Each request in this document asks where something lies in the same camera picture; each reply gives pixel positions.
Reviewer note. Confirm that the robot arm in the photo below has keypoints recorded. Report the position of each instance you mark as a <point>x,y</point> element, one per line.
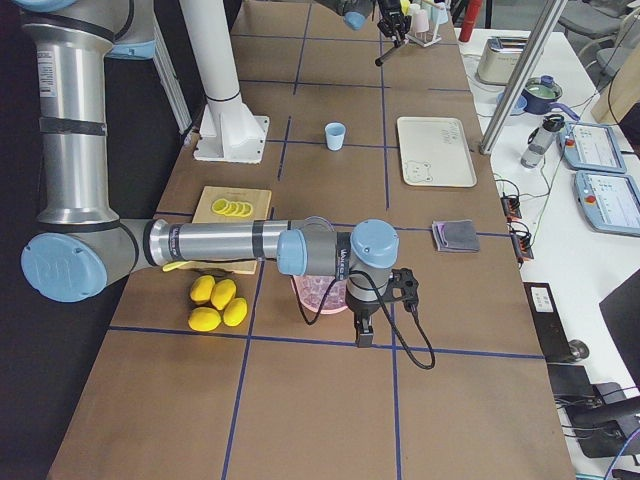
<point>84,245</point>
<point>355,12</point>

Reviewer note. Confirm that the clear ice cubes pile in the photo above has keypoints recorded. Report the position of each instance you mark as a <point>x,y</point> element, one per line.
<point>320,292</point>

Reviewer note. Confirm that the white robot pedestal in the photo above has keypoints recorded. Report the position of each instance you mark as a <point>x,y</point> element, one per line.
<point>229,132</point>

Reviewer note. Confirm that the aluminium frame post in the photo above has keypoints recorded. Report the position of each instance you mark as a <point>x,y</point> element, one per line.
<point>529,58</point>

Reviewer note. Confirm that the white toaster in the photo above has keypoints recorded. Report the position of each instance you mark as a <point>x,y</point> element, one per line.
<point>499,58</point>

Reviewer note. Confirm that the yellow plastic knife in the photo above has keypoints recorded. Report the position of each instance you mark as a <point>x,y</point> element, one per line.
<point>173,265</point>

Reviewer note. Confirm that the pink bowl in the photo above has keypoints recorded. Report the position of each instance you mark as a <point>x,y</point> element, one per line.
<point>320,305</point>

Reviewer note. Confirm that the blue bowl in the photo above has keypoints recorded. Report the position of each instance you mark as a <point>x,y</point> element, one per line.
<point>518,108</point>

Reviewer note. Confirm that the light blue plastic cup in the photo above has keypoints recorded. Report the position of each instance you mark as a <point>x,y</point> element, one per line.
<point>335,133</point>

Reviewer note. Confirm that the blue pot with lid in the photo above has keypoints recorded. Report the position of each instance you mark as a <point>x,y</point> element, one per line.
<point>542,95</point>

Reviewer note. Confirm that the cream bear tray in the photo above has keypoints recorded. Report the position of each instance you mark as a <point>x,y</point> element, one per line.
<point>434,152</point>

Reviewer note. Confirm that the teach pendant tablet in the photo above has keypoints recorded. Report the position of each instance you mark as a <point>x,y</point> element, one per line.
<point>610,202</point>
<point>589,146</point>

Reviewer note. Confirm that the lemon slices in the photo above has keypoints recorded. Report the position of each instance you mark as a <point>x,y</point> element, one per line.
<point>232,208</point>

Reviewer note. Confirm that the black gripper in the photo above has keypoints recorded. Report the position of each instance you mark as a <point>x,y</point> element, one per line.
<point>389,11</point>
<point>362,314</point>

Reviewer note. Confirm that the clear water bottle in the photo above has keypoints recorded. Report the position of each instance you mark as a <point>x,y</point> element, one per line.
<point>541,139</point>

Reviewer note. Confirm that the grey folded cloth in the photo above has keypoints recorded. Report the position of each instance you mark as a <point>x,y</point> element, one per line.
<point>455,236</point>

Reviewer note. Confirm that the cup rack with cups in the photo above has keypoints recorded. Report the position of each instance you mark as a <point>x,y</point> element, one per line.
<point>426,16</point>

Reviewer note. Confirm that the steel muddler black tip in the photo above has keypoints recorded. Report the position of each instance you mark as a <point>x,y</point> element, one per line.
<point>379,62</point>

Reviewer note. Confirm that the red bottle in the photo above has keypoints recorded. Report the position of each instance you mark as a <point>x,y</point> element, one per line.
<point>472,10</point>

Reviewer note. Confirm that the wooden cutting board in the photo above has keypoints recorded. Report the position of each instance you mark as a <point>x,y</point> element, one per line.
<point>261,203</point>

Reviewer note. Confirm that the yellow lemon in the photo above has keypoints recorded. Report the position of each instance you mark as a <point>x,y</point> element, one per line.
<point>235,312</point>
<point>223,293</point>
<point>201,289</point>
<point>204,319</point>

